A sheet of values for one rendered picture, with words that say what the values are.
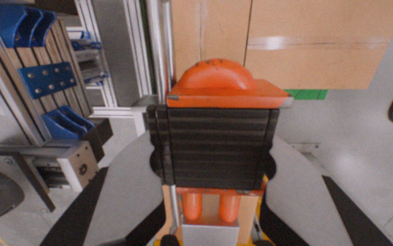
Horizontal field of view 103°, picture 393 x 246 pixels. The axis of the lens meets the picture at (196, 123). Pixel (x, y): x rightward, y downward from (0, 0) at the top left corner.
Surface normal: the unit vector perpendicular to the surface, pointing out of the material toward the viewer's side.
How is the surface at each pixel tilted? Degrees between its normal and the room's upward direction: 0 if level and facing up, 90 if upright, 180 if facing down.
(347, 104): 0
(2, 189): 73
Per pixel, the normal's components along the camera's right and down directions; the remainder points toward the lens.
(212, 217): -0.01, -0.89
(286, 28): -0.04, 0.46
